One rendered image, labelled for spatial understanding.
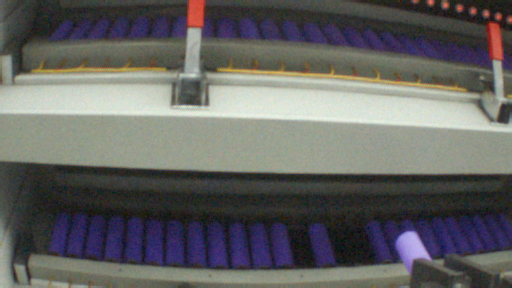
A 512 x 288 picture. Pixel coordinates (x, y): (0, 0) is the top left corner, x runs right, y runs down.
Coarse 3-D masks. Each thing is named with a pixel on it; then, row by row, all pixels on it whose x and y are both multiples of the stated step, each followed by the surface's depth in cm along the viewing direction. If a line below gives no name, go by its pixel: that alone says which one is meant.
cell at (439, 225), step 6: (432, 222) 59; (438, 222) 59; (432, 228) 59; (438, 228) 58; (444, 228) 58; (438, 234) 57; (444, 234) 57; (438, 240) 57; (444, 240) 56; (450, 240) 56; (444, 246) 55; (450, 246) 55; (444, 252) 55; (450, 252) 54; (456, 252) 54
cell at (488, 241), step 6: (474, 216) 60; (474, 222) 60; (480, 222) 59; (474, 228) 59; (480, 228) 58; (486, 228) 58; (480, 234) 58; (486, 234) 57; (486, 240) 56; (492, 240) 56; (486, 246) 56; (492, 246) 55; (486, 252) 55
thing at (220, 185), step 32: (32, 192) 56; (192, 192) 59; (224, 192) 60; (256, 192) 60; (288, 192) 60; (320, 192) 61; (352, 192) 61; (384, 192) 62; (416, 192) 62; (448, 192) 63; (32, 224) 54; (0, 256) 43; (64, 256) 51
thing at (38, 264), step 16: (32, 256) 47; (48, 256) 47; (464, 256) 53; (480, 256) 53; (496, 256) 53; (32, 272) 46; (48, 272) 46; (64, 272) 46; (80, 272) 46; (96, 272) 47; (112, 272) 47; (128, 272) 48; (144, 272) 48; (160, 272) 48; (176, 272) 49; (192, 272) 49; (208, 272) 49; (224, 272) 49; (240, 272) 50; (256, 272) 50; (272, 272) 50; (288, 272) 50; (304, 272) 50; (320, 272) 50; (336, 272) 50; (352, 272) 50; (368, 272) 51; (384, 272) 51; (400, 272) 51
